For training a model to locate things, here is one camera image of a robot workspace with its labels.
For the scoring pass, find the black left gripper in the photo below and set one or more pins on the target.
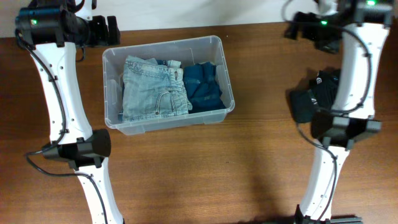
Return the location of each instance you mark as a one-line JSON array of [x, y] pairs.
[[104, 32]]

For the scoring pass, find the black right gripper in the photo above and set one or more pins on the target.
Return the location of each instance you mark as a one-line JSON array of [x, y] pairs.
[[310, 34]]

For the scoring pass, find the dark blue jeans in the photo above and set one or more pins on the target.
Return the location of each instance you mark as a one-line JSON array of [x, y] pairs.
[[145, 94]]

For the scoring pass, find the light blue jeans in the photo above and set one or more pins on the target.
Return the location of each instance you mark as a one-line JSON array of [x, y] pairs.
[[180, 102]]

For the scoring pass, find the clear plastic storage bin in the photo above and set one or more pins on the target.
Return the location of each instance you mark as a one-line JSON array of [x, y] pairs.
[[188, 52]]

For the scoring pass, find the teal towel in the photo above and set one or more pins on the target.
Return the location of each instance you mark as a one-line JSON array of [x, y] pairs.
[[203, 92]]

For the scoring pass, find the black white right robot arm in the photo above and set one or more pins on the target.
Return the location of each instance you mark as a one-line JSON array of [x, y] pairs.
[[361, 27]]

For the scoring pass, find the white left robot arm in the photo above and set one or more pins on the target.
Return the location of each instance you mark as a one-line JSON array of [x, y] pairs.
[[52, 32]]

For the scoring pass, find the black folded garment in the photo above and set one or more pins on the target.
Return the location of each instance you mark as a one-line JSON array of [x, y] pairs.
[[321, 93]]

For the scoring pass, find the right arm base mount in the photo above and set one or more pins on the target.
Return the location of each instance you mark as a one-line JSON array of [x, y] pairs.
[[299, 218]]

